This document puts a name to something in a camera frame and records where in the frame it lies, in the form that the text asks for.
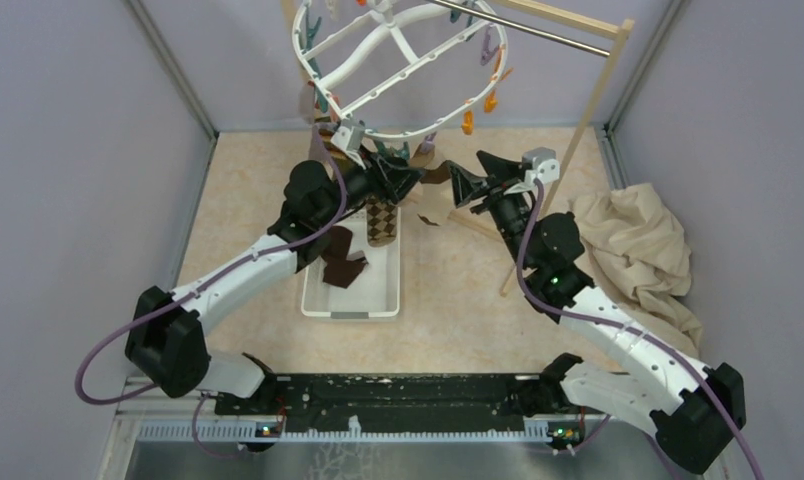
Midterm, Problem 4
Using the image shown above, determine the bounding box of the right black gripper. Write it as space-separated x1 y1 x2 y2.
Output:
449 149 536 269

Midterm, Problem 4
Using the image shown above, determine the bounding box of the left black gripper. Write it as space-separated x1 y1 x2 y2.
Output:
316 144 426 228

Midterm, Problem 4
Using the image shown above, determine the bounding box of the brown checkered sock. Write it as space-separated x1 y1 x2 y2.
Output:
365 199 398 248

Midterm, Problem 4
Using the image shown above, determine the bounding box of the beige brown sock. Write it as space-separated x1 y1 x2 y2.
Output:
407 145 455 227

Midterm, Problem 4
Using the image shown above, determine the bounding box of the white round clip hanger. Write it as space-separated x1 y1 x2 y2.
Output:
309 1 499 134

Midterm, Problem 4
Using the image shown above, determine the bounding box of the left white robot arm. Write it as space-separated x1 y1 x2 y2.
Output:
124 154 425 414

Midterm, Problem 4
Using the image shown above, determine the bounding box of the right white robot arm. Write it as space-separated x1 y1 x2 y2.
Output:
443 149 746 473

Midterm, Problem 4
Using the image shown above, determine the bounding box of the grey sock on hanger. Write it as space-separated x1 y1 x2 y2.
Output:
298 82 316 125

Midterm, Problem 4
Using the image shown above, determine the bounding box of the dark brown sock in basket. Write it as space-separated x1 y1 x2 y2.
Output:
321 226 368 289

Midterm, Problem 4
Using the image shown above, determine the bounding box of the white plastic basket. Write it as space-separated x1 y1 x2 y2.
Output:
301 209 401 321

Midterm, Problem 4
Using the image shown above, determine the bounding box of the metal hanging rod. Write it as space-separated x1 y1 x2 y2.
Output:
427 0 611 58

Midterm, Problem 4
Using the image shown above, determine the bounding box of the beige crumpled cloth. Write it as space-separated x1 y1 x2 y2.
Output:
569 183 703 358

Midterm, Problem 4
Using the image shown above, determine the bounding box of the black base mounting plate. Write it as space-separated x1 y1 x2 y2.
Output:
214 372 609 452

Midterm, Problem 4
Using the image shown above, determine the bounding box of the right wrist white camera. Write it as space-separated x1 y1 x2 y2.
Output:
521 147 561 187

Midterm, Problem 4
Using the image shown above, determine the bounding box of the wrist white camera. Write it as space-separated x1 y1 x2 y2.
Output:
331 119 366 169
521 147 561 187

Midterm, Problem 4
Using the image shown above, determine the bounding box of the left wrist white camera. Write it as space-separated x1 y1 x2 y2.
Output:
331 119 366 169

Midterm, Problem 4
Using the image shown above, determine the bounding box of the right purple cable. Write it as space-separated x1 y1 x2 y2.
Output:
514 178 768 480

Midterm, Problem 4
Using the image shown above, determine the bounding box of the purple cable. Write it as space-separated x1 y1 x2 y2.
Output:
514 178 768 480
73 129 349 460

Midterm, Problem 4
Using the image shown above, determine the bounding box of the wooden drying rack frame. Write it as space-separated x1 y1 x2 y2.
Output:
279 0 636 297

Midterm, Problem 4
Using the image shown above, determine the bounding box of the white slotted cable duct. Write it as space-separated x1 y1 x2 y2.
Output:
137 417 552 443

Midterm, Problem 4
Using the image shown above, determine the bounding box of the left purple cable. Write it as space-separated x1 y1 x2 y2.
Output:
73 129 349 460

